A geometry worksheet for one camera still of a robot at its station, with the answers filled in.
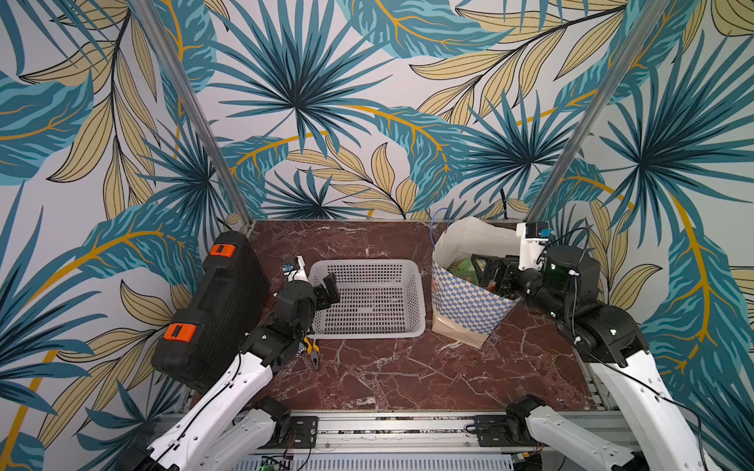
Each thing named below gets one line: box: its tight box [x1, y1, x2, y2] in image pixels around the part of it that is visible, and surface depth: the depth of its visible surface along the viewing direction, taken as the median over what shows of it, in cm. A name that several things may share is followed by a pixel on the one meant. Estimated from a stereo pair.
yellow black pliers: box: [303, 336, 321, 370], surface depth 87 cm
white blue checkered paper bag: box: [431, 215, 522, 349], surface depth 80 cm
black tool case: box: [151, 230, 270, 393], surface depth 69 cm
